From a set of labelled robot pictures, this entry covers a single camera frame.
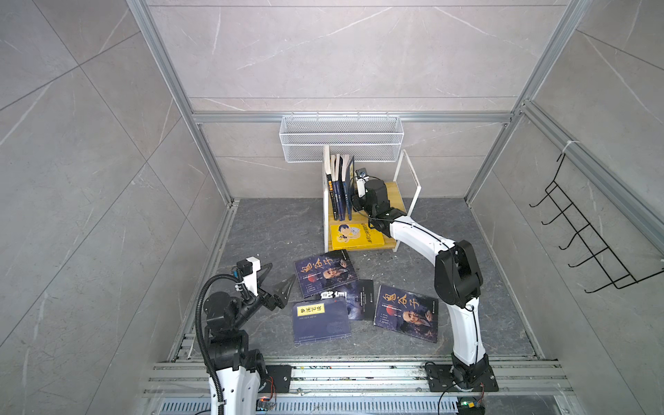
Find black yellow book on shelf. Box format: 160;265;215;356
323;145;335;214

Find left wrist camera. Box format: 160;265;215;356
236;257;261;296

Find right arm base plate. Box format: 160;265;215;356
423;361;500;393

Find dark portrait book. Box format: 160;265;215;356
294;249;358;298
373;285;439;343

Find black wire hook rack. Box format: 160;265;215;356
528;154;663;294

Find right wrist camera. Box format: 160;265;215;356
356;168;368;180

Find dark book pages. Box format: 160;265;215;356
330;154;341;221

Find blue book yellow label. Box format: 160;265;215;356
342;155;354;221

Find black corrugated cable hose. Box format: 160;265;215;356
194;273;245;415

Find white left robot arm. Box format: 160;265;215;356
194;257;296;414

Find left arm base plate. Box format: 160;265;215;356
259;364;293;394

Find yellow cartoon cover book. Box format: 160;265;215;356
330;223;385;250

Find navy book yin-yang cover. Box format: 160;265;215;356
337;154;347;221

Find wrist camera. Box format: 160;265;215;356
236;257;261;296
356;168;368;180

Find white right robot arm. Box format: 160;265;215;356
350;176;490;390

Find black white-title book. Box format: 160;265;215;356
312;279;375;321

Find white mesh wall basket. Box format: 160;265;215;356
279;115;405;164

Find navy yellow-label front book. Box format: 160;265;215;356
292;297;351;345

